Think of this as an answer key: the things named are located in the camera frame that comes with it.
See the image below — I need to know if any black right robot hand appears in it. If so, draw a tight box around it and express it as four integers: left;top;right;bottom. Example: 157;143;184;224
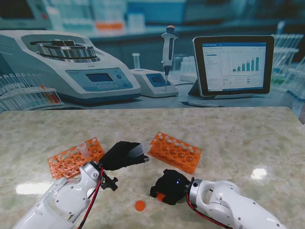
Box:
150;169;191;206

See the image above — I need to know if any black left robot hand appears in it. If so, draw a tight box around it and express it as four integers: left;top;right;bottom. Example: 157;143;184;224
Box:
99;141;150;171

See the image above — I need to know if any clear plastic test tube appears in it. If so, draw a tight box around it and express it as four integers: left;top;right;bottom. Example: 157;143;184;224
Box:
128;140;153;158
77;143;91;160

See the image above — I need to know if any orange test tube rack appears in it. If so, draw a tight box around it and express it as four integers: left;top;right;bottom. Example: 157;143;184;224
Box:
149;131;203;174
47;137;105;180

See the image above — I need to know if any printed laboratory backdrop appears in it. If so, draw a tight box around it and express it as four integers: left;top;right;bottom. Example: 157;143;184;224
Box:
0;0;305;125

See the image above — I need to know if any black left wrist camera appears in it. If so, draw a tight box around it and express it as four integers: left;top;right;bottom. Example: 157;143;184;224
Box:
101;175;119;191

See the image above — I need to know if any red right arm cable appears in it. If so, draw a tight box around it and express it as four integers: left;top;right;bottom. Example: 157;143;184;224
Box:
186;194;233;229

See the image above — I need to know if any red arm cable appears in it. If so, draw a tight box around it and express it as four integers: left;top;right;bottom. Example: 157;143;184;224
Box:
186;194;233;229
77;167;105;229

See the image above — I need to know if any red left arm cable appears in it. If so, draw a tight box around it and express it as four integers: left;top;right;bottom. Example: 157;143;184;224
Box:
77;167;105;229

